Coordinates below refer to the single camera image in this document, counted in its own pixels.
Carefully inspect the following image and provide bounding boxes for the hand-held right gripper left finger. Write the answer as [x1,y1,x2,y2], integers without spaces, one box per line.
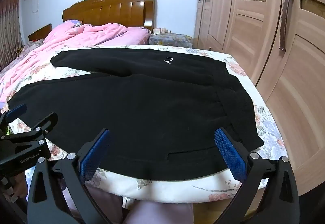
[27,128,112,224]

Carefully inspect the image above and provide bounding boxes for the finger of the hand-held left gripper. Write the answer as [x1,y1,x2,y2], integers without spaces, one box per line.
[5,112,59,146]
[0,104,27,136]

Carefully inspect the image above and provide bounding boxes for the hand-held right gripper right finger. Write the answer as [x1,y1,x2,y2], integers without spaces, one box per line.
[214,126,300,224]

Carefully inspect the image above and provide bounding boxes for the black pants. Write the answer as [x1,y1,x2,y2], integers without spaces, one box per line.
[8,48,264,181]

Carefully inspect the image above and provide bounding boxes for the floral bed sheet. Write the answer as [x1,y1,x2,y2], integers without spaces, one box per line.
[0,44,288,204]

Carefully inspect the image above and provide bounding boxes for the patterned curtain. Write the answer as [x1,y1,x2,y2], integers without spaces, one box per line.
[0,0,21,72]

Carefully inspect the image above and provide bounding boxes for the dark wooden side cabinet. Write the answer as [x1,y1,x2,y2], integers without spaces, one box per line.
[27,23,52,42]

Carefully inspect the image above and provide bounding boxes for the pink quilt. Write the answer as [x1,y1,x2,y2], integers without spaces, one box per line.
[0,20,150,106]

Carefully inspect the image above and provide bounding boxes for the nightstand with floral cover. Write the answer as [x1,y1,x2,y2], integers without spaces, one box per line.
[148,32,193,48]

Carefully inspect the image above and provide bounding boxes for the light wooden wardrobe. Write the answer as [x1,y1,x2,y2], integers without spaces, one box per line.
[193,0,325,196]

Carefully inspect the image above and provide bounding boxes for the wooden headboard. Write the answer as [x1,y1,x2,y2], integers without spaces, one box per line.
[62,0,156,34]

